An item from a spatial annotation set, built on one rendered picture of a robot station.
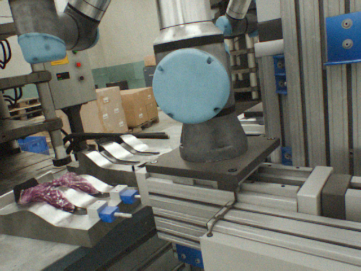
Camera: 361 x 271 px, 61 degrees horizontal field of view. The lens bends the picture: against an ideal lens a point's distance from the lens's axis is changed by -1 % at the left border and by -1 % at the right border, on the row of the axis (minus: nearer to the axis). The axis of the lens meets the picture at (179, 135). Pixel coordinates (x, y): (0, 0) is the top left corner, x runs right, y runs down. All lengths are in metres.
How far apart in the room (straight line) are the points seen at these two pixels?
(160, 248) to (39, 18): 0.92
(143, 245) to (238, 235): 0.67
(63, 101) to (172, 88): 1.48
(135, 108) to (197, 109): 5.31
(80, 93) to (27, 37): 1.38
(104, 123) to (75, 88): 3.15
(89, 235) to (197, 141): 0.42
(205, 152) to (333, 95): 0.29
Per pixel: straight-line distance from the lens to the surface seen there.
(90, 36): 0.72
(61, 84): 1.91
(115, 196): 1.00
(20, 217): 1.06
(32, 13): 0.60
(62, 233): 0.96
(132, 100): 5.76
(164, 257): 1.28
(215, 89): 0.46
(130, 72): 9.74
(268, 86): 0.80
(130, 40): 9.60
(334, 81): 0.70
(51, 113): 1.73
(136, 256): 1.17
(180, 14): 0.49
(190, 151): 0.64
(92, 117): 5.14
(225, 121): 0.63
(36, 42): 0.60
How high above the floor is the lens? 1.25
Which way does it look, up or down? 14 degrees down
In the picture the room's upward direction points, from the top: 9 degrees counter-clockwise
